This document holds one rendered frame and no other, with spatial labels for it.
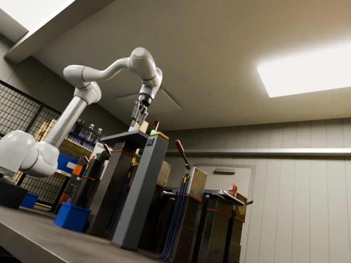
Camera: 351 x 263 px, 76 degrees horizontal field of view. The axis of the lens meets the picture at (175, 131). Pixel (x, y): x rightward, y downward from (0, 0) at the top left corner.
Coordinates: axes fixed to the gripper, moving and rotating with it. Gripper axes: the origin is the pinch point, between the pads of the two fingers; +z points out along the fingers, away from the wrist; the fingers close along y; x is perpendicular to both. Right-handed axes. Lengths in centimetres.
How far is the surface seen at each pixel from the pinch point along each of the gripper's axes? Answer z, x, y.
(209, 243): 44, -50, 7
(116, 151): 16.1, 1.6, -3.9
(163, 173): 19.2, -20.3, 9.7
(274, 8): -174, -60, 58
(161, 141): 11.8, -26.5, -13.8
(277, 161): -102, -80, 271
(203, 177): 20.1, -44.0, 0.2
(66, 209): 48, 5, -15
